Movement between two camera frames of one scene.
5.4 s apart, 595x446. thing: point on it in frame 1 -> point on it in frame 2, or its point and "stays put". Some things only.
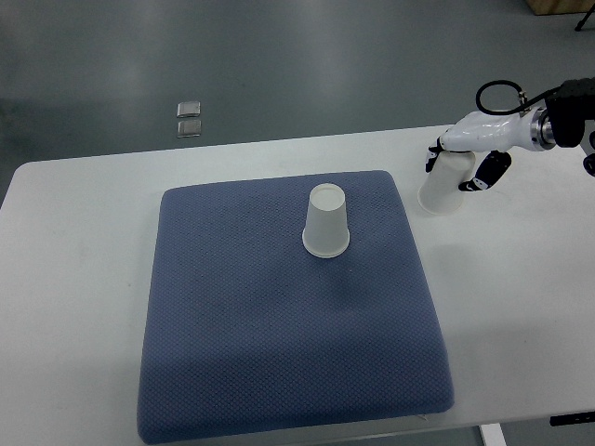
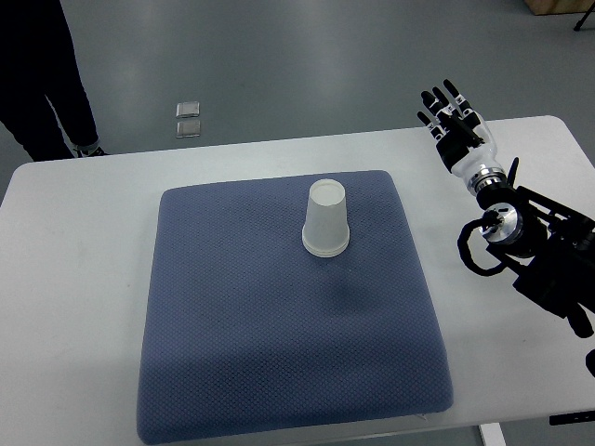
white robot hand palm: [490, 132] -> [479, 157]
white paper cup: [439, 192] -> [325, 239]
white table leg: [493, 435] stays put
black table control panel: [574, 418] stays put
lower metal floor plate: [189, 128] stays put
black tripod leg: [581, 23] stays put
